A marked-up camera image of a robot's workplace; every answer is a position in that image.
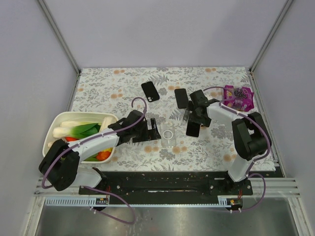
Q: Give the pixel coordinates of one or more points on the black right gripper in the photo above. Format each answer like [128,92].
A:
[196,118]

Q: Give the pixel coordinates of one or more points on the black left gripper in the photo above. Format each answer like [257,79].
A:
[149,130]

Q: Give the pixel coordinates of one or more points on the silver smartphone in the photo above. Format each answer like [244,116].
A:
[193,129]

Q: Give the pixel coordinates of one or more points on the clear magsafe phone case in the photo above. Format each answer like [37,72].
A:
[168,135]

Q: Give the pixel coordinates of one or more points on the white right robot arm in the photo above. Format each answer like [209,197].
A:
[251,139]

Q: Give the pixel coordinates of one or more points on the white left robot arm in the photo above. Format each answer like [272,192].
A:
[60,166]

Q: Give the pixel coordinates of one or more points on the black phone case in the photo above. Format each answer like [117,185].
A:
[150,91]

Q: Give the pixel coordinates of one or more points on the dark smartphone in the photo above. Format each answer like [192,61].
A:
[181,98]

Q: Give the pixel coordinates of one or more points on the yellow corn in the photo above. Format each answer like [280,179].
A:
[108,149]

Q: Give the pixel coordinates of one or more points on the floral tablecloth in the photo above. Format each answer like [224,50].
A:
[118,91]

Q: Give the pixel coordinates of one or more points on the purple snack bag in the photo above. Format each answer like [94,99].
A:
[240,98]

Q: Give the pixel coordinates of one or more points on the green pea pod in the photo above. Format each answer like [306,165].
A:
[92,158]

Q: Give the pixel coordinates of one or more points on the white green leek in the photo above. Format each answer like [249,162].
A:
[77,132]

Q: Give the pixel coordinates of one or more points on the white plastic bin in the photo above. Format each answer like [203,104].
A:
[73,116]

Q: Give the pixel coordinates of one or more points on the orange carrot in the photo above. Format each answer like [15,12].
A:
[70,139]

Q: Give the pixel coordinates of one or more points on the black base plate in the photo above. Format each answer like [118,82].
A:
[212,183]

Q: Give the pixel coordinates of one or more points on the white cable duct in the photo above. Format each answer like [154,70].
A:
[77,201]

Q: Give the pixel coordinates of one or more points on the aluminium rail frame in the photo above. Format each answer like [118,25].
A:
[275,187]

